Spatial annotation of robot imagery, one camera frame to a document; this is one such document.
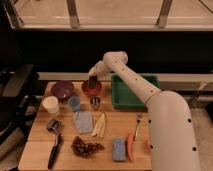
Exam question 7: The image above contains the red bowl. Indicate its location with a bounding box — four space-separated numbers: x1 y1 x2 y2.
81 81 102 96

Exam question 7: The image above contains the purple bowl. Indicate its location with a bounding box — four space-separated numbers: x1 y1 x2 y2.
51 81 74 101

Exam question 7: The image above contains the small metal cup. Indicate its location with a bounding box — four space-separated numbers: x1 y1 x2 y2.
90 96 101 110

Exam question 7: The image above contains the blue cup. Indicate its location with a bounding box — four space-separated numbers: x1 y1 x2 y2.
68 96 80 112

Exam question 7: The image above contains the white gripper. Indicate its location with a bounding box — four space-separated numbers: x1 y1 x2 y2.
88 61 111 83

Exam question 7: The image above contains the wooden board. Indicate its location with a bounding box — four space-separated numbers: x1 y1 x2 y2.
18 82 152 171

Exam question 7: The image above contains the black handled knife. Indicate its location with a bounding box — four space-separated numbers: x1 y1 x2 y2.
48 135 62 169

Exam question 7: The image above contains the white cup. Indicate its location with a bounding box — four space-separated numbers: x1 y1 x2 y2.
42 96 59 115

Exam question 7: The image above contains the orange apple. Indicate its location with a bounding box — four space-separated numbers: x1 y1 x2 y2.
145 139 150 152

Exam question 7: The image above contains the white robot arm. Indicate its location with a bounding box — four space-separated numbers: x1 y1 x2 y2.
88 51 201 171

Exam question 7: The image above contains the bunch of purple grapes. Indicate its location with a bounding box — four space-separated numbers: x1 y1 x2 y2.
71 136 104 158

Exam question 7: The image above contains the orange carrot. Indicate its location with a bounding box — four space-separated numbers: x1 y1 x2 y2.
126 133 134 162

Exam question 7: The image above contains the metal fork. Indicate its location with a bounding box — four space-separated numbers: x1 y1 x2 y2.
134 113 143 141

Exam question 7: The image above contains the green tray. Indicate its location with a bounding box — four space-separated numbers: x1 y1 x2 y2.
111 74 161 110

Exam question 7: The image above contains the blue cloth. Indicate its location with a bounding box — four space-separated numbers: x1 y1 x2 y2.
73 111 93 134

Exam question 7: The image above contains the blue sponge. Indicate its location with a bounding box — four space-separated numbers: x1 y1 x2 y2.
112 138 126 162

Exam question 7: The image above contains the black eraser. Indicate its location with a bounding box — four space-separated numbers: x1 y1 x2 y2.
88 76 98 89

